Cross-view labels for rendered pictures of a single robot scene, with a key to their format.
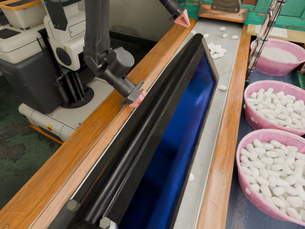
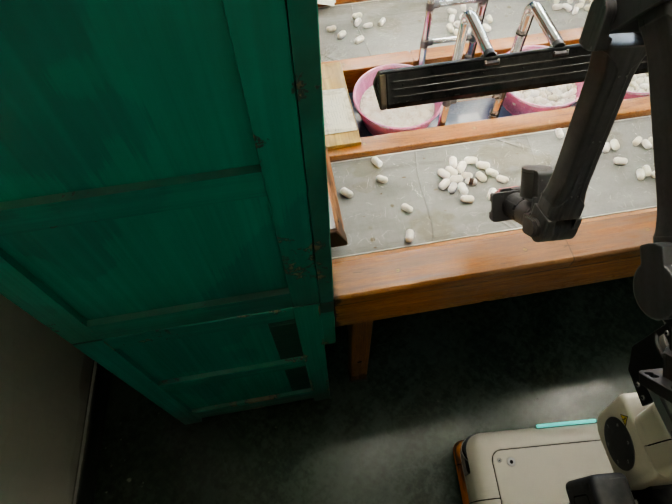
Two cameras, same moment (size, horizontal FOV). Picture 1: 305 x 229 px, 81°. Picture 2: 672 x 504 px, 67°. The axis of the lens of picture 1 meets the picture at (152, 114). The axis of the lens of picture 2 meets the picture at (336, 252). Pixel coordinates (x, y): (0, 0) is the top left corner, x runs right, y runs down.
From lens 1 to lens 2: 1.77 m
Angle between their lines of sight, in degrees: 63
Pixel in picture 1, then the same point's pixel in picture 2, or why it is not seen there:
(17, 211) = not seen: outside the picture
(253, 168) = (644, 86)
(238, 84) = (545, 116)
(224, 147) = not seen: hidden behind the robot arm
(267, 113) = (558, 90)
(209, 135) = (644, 123)
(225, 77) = (526, 139)
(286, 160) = not seen: hidden behind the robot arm
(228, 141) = (645, 101)
